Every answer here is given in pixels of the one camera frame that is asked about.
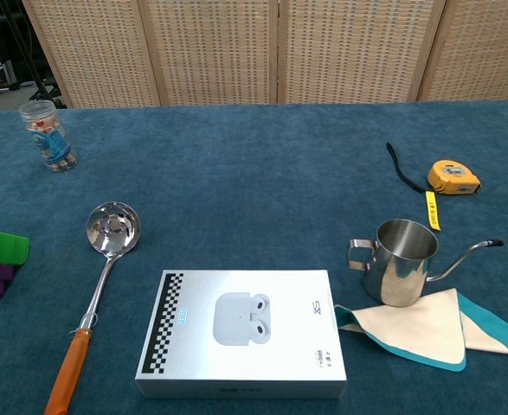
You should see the blue table mat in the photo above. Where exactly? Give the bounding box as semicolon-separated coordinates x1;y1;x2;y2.
0;99;508;415

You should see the steel ladle orange handle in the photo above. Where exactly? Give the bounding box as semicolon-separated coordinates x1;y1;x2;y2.
44;201;143;415

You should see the white earbuds box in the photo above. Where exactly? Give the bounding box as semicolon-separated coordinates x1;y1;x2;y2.
134;269;349;399

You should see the cream and teal cloth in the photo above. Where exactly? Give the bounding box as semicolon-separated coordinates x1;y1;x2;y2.
333;288;508;373

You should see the black tripod stand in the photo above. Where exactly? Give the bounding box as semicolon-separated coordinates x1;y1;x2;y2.
2;0;67;109

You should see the wicker folding screen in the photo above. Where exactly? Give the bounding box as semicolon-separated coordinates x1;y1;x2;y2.
21;0;508;109

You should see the yellow tape measure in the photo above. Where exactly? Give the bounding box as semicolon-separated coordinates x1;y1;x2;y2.
385;142;482;233

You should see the steel gooseneck pitcher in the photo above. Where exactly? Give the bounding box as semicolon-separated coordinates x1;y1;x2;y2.
347;218;505;308

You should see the green building block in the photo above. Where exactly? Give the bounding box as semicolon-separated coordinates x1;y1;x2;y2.
0;232;30;266

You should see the clear plastic jar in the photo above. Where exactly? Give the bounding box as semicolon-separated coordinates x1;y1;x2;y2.
18;99;80;174

